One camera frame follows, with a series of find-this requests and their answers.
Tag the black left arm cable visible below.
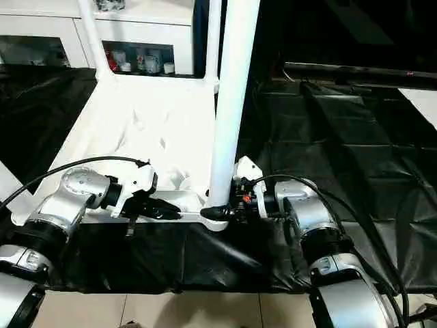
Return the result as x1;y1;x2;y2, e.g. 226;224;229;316
0;155;152;210

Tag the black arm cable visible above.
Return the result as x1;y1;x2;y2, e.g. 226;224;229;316
253;174;411;328
0;155;152;210

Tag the dark object on cabinet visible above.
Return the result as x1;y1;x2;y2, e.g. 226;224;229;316
94;0;128;14

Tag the black glossy mat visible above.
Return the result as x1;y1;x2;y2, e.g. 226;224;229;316
0;64;437;295

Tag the black horizontal bar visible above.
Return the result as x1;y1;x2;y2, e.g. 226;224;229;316
283;61;437;85

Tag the white flat panel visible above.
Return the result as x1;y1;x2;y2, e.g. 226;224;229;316
397;87;437;131

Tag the white glass-door cabinet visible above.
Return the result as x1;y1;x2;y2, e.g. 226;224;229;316
0;0;196;77

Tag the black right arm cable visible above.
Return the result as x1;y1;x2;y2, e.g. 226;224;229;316
253;174;411;328

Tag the black object on floor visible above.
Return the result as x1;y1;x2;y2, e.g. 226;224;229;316
408;301;437;323

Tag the black backdrop cloth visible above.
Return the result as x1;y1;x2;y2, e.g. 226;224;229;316
193;0;437;81

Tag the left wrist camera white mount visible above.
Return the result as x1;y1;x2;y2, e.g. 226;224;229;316
110;163;160;219

